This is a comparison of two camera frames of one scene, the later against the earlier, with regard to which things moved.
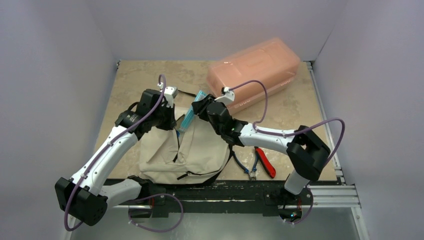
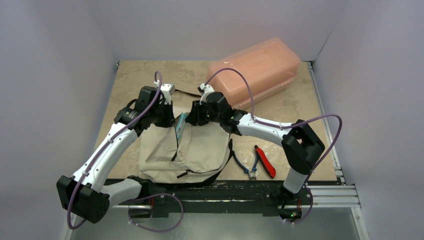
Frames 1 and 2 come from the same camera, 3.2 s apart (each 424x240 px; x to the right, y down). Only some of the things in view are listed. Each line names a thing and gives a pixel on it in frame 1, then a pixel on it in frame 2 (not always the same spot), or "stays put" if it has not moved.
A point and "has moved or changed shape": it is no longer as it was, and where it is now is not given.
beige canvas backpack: (171, 156) stays put
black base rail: (260, 197) stays put
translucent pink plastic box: (254, 72) stays put
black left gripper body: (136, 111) stays put
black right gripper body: (201, 107) -> (193, 117)
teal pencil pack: (191, 113) has moved or changed shape
